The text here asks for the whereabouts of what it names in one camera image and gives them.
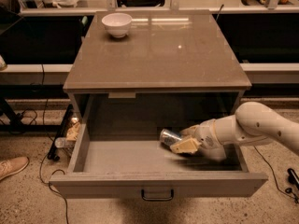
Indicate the black plug device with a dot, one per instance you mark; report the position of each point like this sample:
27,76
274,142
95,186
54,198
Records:
293,177

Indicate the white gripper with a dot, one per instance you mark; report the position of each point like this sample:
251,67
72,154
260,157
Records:
204,135

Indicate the tan shoe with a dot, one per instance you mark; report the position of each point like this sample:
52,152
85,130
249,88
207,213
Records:
12,166

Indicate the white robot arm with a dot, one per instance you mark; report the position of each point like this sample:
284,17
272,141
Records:
252,122

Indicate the black drawer handle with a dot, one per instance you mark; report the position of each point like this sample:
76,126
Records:
161,196

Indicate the white ceramic bowl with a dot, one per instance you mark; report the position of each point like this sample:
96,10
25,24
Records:
117,24

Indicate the open grey top drawer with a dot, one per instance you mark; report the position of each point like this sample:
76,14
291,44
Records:
118,152

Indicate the silver blue redbull can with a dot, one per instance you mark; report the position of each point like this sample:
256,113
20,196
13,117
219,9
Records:
169,138

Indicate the grey drawer cabinet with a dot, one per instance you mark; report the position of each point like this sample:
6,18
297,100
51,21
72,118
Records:
164,51

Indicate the clutter beside cabinet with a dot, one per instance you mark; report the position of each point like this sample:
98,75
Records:
67,135

